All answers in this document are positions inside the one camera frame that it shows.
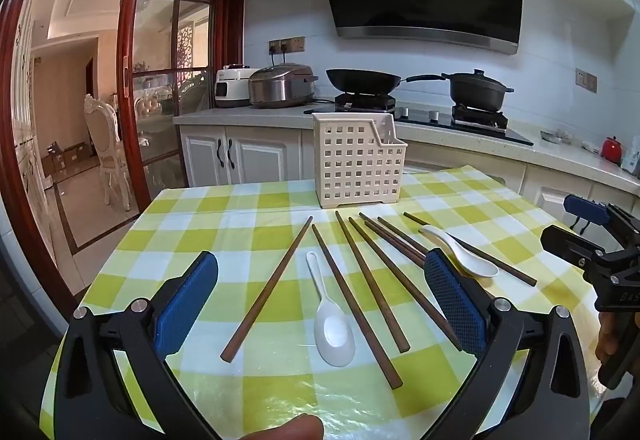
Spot white dining chair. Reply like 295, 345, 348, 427
83, 94, 142, 212

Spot black pot with lid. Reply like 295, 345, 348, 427
441, 69, 515, 112

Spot white spoon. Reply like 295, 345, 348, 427
419, 225, 500, 278
306, 251, 356, 367

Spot person's right hand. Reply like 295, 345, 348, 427
594, 311, 622, 364

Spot black wok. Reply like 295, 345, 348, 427
326, 69, 447, 94

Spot wall socket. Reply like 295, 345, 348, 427
268, 37, 306, 54

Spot white electric cooker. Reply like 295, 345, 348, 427
215, 64, 252, 108

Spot black gas cooktop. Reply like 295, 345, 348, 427
304, 93, 534, 146

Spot cream perforated utensil basket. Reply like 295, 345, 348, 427
313, 113, 408, 209

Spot green checkered tablecloth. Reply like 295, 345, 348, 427
40, 165, 606, 440

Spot white base cabinet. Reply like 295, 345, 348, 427
402, 143, 640, 233
179, 124, 317, 187

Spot person's left hand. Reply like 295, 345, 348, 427
234, 412, 326, 440

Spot red jar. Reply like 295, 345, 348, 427
601, 136, 623, 164

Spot silver rice cooker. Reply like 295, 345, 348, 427
248, 63, 319, 109

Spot wall switch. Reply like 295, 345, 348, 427
575, 68, 598, 94

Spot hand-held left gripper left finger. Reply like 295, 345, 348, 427
47, 251, 221, 440

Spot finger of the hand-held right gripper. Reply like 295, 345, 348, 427
541, 225, 626, 271
563, 194, 640, 246

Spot cardboard boxes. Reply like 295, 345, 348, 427
46, 141, 95, 177

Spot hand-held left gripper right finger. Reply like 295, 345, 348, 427
424, 247, 592, 440

